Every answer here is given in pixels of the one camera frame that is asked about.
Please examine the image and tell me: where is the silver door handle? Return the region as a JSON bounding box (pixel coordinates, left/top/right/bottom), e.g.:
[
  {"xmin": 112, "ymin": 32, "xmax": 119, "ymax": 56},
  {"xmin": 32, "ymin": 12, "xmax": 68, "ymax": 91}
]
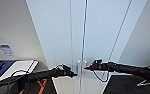
[
  {"xmin": 83, "ymin": 59, "xmax": 89, "ymax": 69},
  {"xmin": 76, "ymin": 59, "xmax": 82, "ymax": 76}
]

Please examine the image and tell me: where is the white wardrobe door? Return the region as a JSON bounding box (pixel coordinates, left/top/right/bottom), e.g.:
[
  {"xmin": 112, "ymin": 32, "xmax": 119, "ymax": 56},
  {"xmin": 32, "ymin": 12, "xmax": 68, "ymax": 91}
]
[
  {"xmin": 25, "ymin": 0, "xmax": 87, "ymax": 94},
  {"xmin": 80, "ymin": 0, "xmax": 133, "ymax": 94}
]

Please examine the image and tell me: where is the white drying rack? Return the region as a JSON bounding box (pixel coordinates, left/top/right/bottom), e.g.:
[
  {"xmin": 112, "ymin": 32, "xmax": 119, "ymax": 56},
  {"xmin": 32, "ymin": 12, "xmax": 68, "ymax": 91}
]
[{"xmin": 136, "ymin": 78, "xmax": 150, "ymax": 88}]

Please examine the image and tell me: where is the white wardrobe cabinet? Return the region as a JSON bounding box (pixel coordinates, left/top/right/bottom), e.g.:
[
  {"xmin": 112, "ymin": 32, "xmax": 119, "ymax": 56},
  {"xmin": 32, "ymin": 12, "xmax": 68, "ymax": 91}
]
[{"xmin": 25, "ymin": 0, "xmax": 149, "ymax": 94}]

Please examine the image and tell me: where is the thin wrist cable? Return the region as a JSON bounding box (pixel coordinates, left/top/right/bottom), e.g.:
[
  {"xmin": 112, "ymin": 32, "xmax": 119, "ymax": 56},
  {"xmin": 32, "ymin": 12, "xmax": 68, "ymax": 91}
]
[{"xmin": 91, "ymin": 69, "xmax": 109, "ymax": 83}]

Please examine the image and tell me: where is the wall sign with blue print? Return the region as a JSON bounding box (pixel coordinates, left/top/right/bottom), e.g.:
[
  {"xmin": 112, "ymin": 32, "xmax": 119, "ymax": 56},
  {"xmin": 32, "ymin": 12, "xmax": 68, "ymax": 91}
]
[{"xmin": 0, "ymin": 44, "xmax": 16, "ymax": 57}]

